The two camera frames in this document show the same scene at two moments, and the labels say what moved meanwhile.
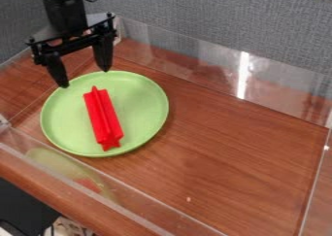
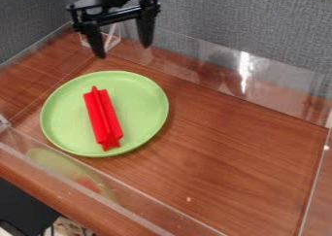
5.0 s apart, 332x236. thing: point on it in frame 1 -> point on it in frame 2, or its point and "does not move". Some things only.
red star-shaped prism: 104,118 does not move
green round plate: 140,104 does not move
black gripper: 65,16 -> 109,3
